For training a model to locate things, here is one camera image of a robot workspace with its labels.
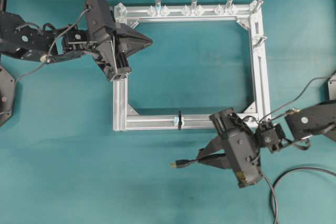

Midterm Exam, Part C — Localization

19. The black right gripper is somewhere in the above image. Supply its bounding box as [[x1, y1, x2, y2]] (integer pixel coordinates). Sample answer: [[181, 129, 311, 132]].
[[197, 108, 262, 188]]

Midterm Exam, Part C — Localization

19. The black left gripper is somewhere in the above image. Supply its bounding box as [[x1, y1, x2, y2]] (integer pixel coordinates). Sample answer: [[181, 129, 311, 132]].
[[85, 0, 153, 82]]

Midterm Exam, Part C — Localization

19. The black USB cable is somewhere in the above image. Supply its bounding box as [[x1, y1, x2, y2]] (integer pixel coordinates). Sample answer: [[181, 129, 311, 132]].
[[169, 158, 336, 224]]

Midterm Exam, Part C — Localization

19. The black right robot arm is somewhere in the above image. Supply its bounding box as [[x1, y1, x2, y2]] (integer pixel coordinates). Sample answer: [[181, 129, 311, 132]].
[[196, 100, 335, 188]]

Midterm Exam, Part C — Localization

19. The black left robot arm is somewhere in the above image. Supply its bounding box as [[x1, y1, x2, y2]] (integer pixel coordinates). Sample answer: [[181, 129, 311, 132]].
[[1, 0, 153, 81]]

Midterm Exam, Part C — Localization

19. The grey box at right edge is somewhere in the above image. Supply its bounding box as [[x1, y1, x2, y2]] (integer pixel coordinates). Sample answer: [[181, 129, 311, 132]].
[[328, 74, 336, 100]]

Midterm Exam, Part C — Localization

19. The metal post with blue tape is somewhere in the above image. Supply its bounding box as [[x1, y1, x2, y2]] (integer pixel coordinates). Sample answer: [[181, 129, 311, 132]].
[[155, 0, 162, 16]]

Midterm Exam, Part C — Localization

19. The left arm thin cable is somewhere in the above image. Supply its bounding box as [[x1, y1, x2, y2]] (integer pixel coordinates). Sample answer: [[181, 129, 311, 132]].
[[14, 7, 91, 82]]

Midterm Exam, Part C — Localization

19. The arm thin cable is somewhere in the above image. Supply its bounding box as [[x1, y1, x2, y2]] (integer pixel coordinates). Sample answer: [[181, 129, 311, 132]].
[[243, 71, 336, 125], [14, 7, 91, 82]]

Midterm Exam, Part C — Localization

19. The middle metal post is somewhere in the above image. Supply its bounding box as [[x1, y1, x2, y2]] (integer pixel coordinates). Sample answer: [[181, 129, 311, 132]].
[[191, 0, 197, 15]]

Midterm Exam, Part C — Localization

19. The right metal post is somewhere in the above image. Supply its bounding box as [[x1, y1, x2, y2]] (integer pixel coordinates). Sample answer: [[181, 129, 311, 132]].
[[225, 0, 233, 13]]

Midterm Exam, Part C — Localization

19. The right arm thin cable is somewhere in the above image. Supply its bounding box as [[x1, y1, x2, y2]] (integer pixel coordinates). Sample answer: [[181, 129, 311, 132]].
[[243, 71, 336, 125]]

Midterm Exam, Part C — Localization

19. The aluminium extrusion frame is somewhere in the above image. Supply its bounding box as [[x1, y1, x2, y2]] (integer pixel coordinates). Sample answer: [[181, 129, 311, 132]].
[[112, 0, 271, 132]]

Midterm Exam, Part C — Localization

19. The side metal post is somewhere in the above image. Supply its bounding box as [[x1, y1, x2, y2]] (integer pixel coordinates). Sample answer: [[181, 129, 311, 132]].
[[252, 34, 267, 48]]

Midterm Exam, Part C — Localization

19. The corner metal post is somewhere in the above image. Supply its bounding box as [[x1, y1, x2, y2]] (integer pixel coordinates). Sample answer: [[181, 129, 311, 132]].
[[253, 0, 264, 13]]

